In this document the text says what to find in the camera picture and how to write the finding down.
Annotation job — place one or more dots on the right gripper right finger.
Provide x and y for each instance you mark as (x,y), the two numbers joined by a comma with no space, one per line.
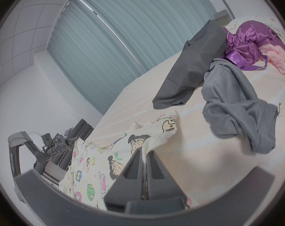
(170,192)

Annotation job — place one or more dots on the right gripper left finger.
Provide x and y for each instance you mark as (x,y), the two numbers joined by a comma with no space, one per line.
(119,194)

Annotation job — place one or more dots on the white printed pyjama top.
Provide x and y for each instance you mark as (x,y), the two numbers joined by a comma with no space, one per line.
(90,173)

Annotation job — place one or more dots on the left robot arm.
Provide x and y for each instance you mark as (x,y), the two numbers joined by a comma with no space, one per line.
(17,138)

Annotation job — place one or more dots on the bed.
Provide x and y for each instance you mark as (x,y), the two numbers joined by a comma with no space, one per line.
(203,173)

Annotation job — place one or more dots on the grey garment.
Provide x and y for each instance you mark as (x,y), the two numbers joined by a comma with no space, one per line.
(231,98)

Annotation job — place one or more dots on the black garment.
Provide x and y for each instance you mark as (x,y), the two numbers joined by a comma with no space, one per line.
(191,62)

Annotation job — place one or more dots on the blue-green curtain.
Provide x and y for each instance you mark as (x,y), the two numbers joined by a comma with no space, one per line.
(144,15)
(86,55)

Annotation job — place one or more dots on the pink garment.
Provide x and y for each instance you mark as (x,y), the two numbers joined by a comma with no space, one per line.
(276,58)

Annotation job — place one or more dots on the purple satin garment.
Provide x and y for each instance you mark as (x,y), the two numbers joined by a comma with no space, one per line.
(248,36)

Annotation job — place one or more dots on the white printed pillow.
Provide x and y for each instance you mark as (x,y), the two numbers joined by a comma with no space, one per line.
(234,23)

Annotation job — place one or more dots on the grey bedside table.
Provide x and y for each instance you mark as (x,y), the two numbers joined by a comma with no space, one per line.
(221,15)

